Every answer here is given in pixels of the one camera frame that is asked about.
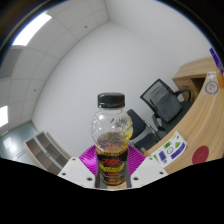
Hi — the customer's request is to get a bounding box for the white leaflet with coloured prints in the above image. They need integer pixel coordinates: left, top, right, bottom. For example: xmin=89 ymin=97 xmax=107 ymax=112
xmin=152 ymin=130 xmax=188 ymax=169

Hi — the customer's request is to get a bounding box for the flat round red coaster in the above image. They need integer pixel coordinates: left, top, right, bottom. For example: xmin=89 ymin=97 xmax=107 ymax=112
xmin=191 ymin=145 xmax=210 ymax=166

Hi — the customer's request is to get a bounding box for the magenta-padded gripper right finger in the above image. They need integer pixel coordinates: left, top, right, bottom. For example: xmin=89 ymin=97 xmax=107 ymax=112
xmin=126 ymin=144 xmax=169 ymax=189

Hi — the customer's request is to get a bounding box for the clear packet with round print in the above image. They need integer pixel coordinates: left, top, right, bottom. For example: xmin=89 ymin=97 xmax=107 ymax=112
xmin=203 ymin=71 xmax=223 ymax=98

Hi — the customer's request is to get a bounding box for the wooden cabinet with glass doors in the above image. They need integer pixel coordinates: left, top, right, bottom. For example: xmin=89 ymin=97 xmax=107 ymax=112
xmin=23 ymin=131 xmax=72 ymax=176

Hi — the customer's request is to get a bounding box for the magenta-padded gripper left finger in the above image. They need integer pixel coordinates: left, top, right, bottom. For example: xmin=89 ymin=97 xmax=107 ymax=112
xmin=57 ymin=143 xmax=99 ymax=189

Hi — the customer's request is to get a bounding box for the wooden side desk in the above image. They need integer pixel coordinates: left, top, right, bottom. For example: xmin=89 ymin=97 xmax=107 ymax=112
xmin=171 ymin=56 xmax=221 ymax=101

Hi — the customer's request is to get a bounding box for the clear bottle with black cap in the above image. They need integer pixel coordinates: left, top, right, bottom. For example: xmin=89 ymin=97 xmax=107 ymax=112
xmin=89 ymin=92 xmax=134 ymax=189

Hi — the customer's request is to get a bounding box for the black mesh-back office chair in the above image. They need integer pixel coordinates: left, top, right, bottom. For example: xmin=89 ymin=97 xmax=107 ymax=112
xmin=139 ymin=78 xmax=193 ymax=134

